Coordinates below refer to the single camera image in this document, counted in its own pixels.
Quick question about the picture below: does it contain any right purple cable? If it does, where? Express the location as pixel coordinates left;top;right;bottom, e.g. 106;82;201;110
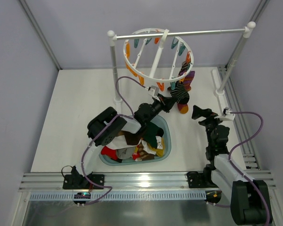
206;112;273;223

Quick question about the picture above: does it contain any purple cable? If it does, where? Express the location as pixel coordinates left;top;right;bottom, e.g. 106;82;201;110
81;76;154;208
206;112;273;223

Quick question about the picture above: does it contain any pile of socks in basket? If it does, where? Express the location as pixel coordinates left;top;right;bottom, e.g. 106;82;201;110
100;122;166;164

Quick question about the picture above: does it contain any aluminium rail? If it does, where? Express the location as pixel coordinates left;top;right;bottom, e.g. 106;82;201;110
18;169;276;193

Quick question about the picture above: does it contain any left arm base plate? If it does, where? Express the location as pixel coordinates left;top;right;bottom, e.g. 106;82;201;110
61;166;105;190

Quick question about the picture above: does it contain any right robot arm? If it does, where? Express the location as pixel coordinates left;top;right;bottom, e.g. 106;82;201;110
192;105;273;226

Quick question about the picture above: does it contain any teal plastic basket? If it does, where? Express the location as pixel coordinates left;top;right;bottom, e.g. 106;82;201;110
99;115;171;166

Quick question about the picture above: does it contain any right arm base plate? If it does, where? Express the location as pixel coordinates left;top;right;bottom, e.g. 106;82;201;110
186;171;218;188

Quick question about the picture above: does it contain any black white striped sock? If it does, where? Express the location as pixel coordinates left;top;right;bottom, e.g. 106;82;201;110
170;81;190;105

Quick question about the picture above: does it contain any white drying rack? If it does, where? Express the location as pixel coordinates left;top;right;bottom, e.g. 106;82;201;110
107;21;256;111

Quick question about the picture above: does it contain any purple red striped sock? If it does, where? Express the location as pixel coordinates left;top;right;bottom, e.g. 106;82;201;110
177;71;195;114

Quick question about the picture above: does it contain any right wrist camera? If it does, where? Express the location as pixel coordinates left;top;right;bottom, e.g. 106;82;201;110
215;107;235;121

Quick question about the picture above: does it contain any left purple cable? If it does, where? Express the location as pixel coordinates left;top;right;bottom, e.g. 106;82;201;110
81;76;154;208

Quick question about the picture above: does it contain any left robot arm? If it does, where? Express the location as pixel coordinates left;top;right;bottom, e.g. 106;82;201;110
64;94;177;189

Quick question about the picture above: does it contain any round white clip hanger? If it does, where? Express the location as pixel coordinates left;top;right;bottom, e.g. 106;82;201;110
114;28;195;85

